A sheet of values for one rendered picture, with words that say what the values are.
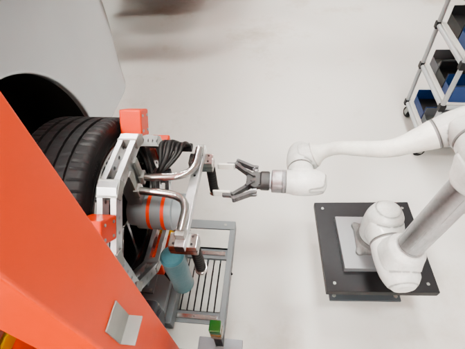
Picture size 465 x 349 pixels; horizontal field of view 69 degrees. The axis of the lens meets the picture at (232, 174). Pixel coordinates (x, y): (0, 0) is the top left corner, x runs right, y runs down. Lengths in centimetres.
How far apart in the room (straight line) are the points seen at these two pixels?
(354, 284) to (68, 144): 133
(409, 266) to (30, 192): 132
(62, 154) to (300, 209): 157
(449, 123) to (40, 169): 112
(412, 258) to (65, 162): 126
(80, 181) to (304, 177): 75
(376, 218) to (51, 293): 132
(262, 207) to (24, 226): 188
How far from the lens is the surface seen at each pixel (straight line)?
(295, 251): 211
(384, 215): 160
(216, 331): 125
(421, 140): 126
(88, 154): 107
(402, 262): 150
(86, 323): 68
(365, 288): 175
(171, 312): 183
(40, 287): 55
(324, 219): 189
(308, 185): 128
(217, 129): 279
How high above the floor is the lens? 186
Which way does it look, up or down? 49 degrees down
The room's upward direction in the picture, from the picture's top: 5 degrees counter-clockwise
